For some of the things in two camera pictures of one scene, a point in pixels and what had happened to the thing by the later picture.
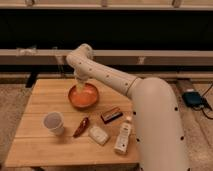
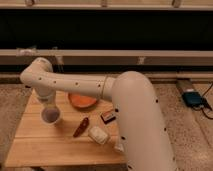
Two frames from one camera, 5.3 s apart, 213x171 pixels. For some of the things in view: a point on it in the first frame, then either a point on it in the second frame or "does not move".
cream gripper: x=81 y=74 → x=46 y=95
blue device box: x=192 y=99 does not move
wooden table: x=76 y=123 does not move
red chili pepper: x=83 y=125 does not move
